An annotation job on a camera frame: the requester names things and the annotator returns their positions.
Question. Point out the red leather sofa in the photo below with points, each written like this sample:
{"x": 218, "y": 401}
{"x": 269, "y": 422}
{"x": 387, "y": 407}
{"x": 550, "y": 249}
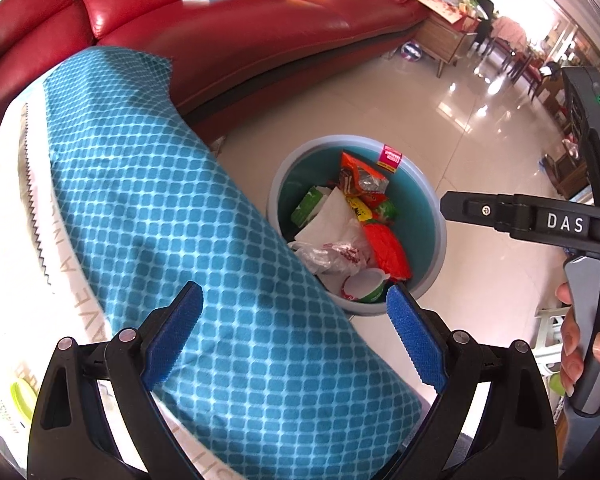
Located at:
{"x": 231, "y": 59}

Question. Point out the person's right hand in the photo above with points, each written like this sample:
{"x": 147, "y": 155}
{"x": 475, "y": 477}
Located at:
{"x": 571, "y": 364}

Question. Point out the red label on bin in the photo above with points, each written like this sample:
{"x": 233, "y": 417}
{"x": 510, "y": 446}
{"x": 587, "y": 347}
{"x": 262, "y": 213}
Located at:
{"x": 389, "y": 159}

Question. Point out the instant noodle cup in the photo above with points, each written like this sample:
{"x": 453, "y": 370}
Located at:
{"x": 366, "y": 286}

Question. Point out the wooden side table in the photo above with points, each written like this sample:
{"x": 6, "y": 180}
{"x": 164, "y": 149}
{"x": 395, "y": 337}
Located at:
{"x": 447, "y": 33}

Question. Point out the orange mesh bag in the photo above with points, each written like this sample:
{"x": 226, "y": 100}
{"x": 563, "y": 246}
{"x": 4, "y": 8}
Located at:
{"x": 388, "y": 251}

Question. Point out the clear plastic bag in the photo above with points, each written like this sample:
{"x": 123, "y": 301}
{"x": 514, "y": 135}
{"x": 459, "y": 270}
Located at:
{"x": 350, "y": 254}

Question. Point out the blue round trash bin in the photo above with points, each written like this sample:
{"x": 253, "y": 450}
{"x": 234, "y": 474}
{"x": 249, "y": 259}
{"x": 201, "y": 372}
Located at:
{"x": 419, "y": 226}

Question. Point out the white plastic stool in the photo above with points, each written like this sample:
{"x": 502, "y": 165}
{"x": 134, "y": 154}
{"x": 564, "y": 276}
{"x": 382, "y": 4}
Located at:
{"x": 547, "y": 347}

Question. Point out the lime green plastic cup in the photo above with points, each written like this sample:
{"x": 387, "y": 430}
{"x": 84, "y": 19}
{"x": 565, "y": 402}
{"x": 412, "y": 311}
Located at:
{"x": 24, "y": 398}

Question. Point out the orange red snack wrapper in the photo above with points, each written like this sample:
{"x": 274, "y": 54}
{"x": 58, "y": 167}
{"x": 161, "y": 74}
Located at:
{"x": 358, "y": 180}

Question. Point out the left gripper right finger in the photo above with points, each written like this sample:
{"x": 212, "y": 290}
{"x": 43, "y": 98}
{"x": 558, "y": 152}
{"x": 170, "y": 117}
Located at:
{"x": 491, "y": 418}

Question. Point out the white paper towel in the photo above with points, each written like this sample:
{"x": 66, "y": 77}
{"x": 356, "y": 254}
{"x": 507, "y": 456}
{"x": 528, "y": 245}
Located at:
{"x": 330, "y": 223}

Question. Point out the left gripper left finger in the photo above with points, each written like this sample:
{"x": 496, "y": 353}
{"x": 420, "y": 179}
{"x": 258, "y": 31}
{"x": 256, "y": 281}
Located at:
{"x": 70, "y": 436}

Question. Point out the patterned tablecloth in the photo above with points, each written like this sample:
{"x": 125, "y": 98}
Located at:
{"x": 109, "y": 205}

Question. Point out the small ball on floor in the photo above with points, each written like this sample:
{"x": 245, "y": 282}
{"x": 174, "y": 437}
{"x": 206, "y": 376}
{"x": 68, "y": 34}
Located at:
{"x": 411, "y": 51}

